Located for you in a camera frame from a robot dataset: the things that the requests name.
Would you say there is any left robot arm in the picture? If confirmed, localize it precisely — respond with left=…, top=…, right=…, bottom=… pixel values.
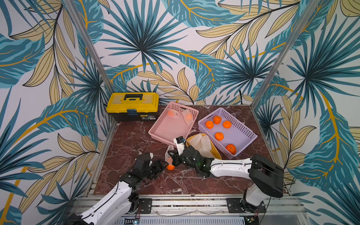
left=64, top=153, right=168, bottom=225

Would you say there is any pink perforated basket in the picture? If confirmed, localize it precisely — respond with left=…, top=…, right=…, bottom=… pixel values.
left=148, top=102, right=199, bottom=145

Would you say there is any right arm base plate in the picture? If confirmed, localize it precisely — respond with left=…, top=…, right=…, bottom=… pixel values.
left=226, top=198, right=266, bottom=213

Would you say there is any aluminium corner post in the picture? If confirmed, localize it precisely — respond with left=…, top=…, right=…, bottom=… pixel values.
left=251, top=0, right=320, bottom=110
left=63, top=0, right=114, bottom=94

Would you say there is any yellow black toolbox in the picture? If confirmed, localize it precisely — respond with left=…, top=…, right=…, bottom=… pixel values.
left=106, top=92, right=159, bottom=122

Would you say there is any yellow plastic tub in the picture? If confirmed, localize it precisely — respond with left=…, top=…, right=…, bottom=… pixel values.
left=187, top=133, right=222, bottom=159

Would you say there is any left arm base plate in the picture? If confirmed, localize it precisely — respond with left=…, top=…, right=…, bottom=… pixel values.
left=128, top=198, right=152, bottom=214

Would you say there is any aluminium front rail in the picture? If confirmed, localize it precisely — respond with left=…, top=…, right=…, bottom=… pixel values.
left=64, top=194, right=310, bottom=225

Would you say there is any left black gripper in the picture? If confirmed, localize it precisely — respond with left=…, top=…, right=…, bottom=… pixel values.
left=142, top=158, right=169, bottom=181

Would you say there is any purple perforated basket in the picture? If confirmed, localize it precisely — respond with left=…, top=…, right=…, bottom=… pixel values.
left=198, top=107, right=257, bottom=159

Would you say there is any right aluminium corner post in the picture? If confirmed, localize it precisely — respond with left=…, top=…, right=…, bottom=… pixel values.
left=251, top=0, right=320, bottom=110

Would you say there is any left aluminium corner post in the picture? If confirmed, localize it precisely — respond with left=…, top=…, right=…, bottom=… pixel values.
left=63, top=0, right=114, bottom=94

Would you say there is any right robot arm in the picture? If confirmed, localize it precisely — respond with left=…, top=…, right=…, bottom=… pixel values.
left=165, top=144, right=284, bottom=213

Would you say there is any white foam net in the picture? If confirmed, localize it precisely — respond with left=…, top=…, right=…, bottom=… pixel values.
left=196, top=135, right=214, bottom=158
left=187, top=133, right=203, bottom=146
left=165, top=145, right=174, bottom=165

